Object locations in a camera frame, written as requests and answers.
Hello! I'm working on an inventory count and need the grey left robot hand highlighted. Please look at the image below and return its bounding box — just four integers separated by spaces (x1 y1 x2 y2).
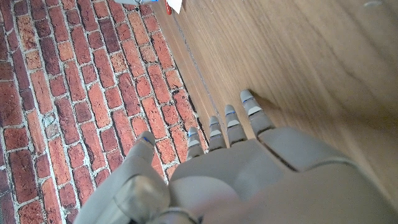
73 89 398 224

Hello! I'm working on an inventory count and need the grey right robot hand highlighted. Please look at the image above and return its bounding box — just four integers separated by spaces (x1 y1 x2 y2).
113 0 158 6

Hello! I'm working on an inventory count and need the white receipt paper strip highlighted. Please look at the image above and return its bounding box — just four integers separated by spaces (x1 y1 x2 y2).
166 0 183 15

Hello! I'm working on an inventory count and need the red brick print backdrop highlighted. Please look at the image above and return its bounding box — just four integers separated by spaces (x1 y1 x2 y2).
0 0 209 224

